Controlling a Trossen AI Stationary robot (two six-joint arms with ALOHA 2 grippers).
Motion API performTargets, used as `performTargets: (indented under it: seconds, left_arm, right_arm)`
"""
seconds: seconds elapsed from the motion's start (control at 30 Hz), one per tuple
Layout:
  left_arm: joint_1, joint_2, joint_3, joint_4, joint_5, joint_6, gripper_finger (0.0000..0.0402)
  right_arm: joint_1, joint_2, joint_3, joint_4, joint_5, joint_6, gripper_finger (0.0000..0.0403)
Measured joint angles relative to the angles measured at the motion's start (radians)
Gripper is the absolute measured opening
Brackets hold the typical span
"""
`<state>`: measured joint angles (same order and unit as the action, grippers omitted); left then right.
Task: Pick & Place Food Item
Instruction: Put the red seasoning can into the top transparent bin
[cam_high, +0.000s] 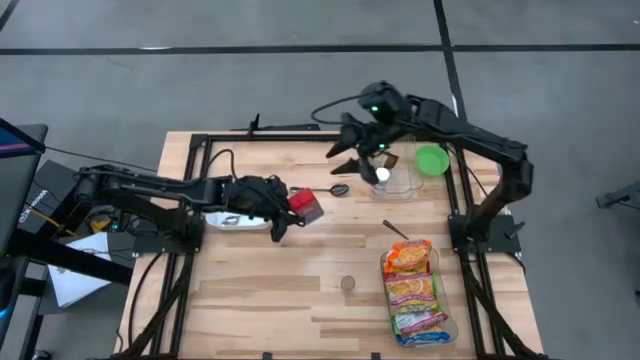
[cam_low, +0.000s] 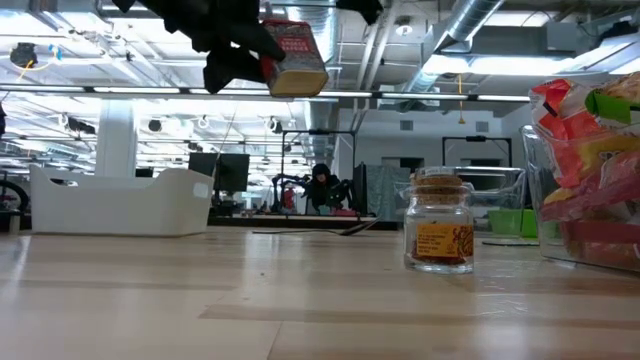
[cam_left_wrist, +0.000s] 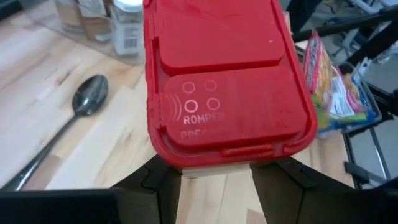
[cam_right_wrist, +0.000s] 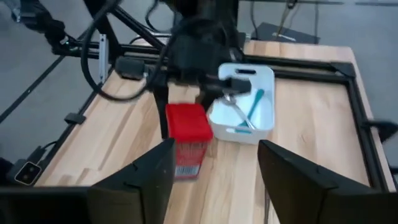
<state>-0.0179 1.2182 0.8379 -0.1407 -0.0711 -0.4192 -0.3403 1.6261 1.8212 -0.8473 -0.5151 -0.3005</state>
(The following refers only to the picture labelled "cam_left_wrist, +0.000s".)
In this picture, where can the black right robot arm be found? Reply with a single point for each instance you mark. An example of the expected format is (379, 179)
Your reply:
(303, 12)

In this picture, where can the brown lid spice jar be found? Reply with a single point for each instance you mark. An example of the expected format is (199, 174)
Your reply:
(93, 25)

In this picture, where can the clear plastic bin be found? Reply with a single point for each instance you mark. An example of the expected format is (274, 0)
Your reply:
(371, 105)
(46, 21)

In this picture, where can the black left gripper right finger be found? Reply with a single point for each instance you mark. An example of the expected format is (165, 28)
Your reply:
(311, 202)

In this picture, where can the dark metal spoon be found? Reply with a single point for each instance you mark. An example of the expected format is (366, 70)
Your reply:
(88, 96)

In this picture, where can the white lid spice jar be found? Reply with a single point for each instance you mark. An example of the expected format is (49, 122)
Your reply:
(127, 31)

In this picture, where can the red lid patterned spice tin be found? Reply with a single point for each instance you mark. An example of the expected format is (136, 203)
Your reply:
(217, 93)

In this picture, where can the blue yellow ramen pack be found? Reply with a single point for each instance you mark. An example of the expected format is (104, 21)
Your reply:
(357, 123)

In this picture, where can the black aluminium table frame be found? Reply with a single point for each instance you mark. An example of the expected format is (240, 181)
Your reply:
(363, 174)

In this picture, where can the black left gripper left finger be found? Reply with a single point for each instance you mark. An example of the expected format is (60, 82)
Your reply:
(93, 207)

